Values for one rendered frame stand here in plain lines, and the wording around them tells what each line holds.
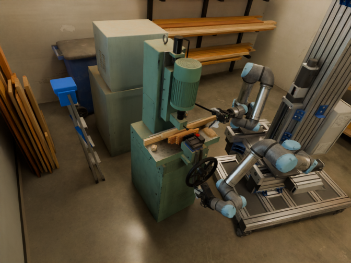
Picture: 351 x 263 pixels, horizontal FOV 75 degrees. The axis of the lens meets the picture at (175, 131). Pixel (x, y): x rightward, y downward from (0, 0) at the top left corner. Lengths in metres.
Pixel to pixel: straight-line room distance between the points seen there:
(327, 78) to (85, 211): 2.28
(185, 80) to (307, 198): 1.88
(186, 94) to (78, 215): 1.59
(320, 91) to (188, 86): 0.92
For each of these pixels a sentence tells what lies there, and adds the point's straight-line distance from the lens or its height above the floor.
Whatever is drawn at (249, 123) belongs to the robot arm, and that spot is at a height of 1.06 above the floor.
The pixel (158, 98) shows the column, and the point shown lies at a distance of 1.74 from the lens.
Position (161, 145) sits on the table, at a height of 0.90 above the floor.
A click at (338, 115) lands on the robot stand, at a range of 2.12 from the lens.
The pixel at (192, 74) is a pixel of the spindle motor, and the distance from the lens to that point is 1.44.
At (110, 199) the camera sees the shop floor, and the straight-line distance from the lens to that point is 2.52.
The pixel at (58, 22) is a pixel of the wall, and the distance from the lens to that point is 3.54.
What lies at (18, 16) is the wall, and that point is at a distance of 3.50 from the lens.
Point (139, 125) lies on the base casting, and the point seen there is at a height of 0.80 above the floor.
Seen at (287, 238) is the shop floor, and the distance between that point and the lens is 2.68.
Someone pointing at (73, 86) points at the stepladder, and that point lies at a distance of 1.92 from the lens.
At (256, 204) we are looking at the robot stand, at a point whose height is 0.21.
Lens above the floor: 2.09
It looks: 40 degrees down
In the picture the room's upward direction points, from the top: 8 degrees clockwise
